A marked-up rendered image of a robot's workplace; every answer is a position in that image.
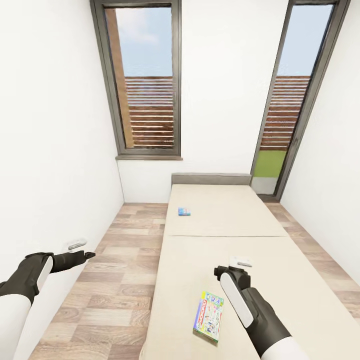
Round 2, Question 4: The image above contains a board game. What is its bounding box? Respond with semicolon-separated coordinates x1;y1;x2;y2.
193;290;224;343
178;207;191;216

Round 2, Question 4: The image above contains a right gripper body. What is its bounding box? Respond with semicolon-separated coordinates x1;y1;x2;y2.
217;265;228;282

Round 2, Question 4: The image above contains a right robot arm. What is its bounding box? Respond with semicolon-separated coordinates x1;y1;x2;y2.
214;254;310;360

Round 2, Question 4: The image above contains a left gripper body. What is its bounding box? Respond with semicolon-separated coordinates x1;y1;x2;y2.
59;250;87;272

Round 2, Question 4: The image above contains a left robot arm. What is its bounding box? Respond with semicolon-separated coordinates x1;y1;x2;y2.
0;238;96;360

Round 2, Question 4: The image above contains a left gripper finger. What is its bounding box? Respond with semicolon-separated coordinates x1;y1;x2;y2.
84;251;96;261

